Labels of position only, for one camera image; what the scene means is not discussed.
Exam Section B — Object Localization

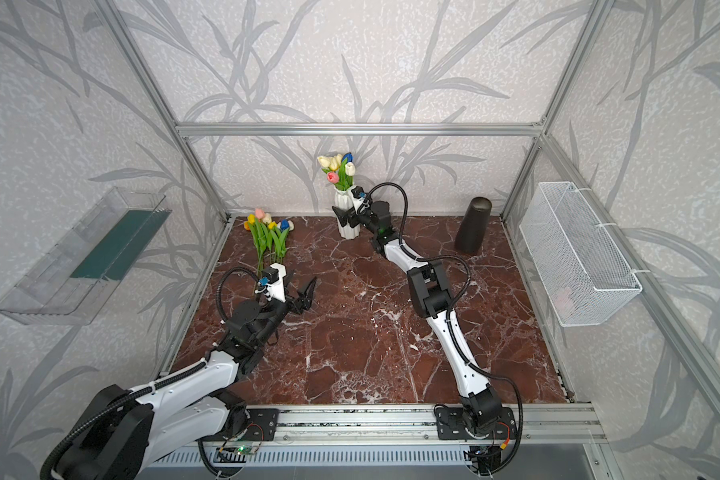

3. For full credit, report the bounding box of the white wire mesh basket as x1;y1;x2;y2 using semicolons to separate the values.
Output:
520;181;642;327

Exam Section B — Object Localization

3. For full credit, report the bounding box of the white ribbed ceramic vase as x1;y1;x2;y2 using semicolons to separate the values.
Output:
334;185;362;241

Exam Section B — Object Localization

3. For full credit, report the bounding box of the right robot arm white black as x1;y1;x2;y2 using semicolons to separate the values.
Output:
333;181;524;476

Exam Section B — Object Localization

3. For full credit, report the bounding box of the bundle of tulips with band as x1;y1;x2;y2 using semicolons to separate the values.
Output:
244;208;295;276

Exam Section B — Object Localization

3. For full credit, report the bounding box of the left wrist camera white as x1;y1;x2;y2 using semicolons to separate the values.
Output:
256;263;286;303

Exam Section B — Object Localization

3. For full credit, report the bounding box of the clear plastic wall tray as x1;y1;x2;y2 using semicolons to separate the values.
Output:
0;187;171;326

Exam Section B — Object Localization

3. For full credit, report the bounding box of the aluminium frame front rail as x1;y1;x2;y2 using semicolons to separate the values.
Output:
149;403;604;448

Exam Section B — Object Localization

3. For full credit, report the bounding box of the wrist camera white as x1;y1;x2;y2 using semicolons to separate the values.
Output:
350;186;367;211
256;263;286;303

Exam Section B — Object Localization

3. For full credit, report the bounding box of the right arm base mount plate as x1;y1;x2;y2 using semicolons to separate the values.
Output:
433;404;517;443

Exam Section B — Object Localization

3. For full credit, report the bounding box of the aluminium frame back crossbar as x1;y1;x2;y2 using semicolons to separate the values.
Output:
176;122;542;137

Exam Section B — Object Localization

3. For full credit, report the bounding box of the green circuit board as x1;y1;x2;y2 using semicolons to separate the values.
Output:
218;445;259;456

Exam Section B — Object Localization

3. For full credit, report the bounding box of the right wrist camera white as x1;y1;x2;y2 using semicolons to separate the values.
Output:
350;186;367;211

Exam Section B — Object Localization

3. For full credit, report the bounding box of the black cylindrical vase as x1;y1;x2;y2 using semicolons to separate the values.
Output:
454;197;492;255

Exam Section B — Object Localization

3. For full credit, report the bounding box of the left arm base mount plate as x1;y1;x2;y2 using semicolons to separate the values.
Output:
223;408;280;442

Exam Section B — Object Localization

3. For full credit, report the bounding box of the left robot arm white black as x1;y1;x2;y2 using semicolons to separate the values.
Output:
39;263;317;479

